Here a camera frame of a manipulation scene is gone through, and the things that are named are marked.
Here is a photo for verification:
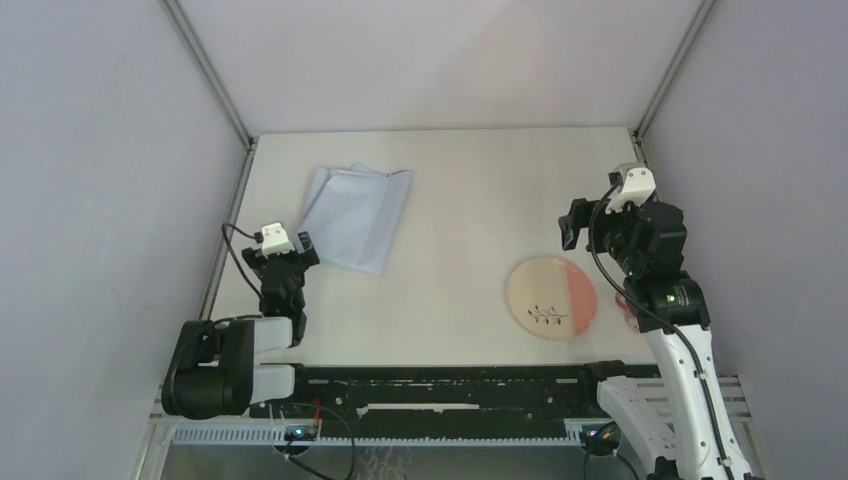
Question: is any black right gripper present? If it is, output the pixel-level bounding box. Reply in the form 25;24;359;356
557;196;642;275

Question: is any white checked tablecloth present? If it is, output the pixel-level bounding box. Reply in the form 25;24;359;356
299;163;414;276

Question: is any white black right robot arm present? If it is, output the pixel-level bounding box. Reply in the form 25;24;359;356
558;198;755;479

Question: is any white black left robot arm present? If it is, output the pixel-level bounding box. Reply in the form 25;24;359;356
161;223;320;420

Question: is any cream pink branch plate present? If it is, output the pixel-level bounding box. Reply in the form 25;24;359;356
505;257;598;341

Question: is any pink patterned mug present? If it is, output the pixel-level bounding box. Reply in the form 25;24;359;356
615;293;640;333

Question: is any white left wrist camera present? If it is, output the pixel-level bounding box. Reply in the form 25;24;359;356
260;222;295;257

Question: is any white slotted cable duct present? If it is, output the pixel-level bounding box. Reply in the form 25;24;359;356
172;424;583;447

